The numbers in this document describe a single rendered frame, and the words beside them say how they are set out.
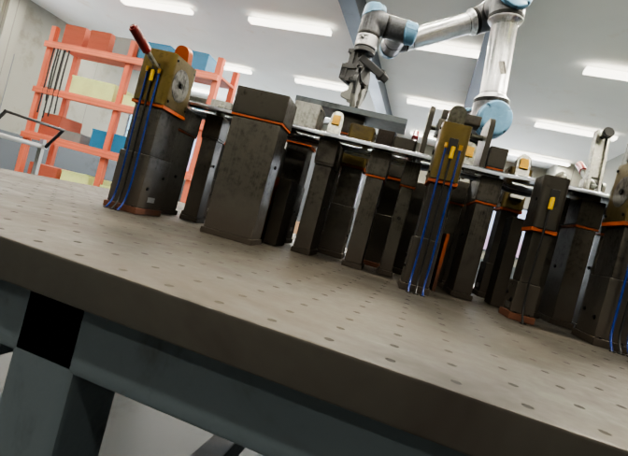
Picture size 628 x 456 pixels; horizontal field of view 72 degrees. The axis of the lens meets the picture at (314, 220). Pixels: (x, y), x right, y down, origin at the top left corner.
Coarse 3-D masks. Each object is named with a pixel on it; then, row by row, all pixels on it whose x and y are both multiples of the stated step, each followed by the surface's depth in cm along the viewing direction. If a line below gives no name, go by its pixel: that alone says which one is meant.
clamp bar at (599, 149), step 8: (608, 128) 113; (592, 136) 118; (600, 136) 116; (608, 136) 113; (592, 144) 116; (600, 144) 116; (608, 144) 115; (592, 152) 115; (600, 152) 116; (592, 160) 115; (600, 160) 115; (592, 168) 114; (600, 168) 115; (592, 176) 115; (600, 176) 114; (600, 184) 113
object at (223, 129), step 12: (216, 120) 114; (204, 132) 115; (216, 132) 114; (204, 144) 115; (216, 144) 115; (204, 156) 115; (216, 156) 117; (204, 168) 115; (192, 180) 115; (204, 180) 115; (192, 192) 115; (204, 192) 115; (192, 204) 115; (204, 204) 117; (180, 216) 115; (192, 216) 115
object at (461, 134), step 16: (448, 128) 86; (464, 128) 85; (448, 144) 85; (464, 144) 85; (432, 160) 89; (448, 160) 86; (432, 176) 86; (448, 176) 86; (432, 192) 87; (448, 192) 85; (432, 208) 87; (432, 224) 85; (416, 240) 87; (432, 240) 86; (416, 256) 86; (432, 256) 85; (416, 272) 86; (432, 272) 86; (400, 288) 86; (416, 288) 84
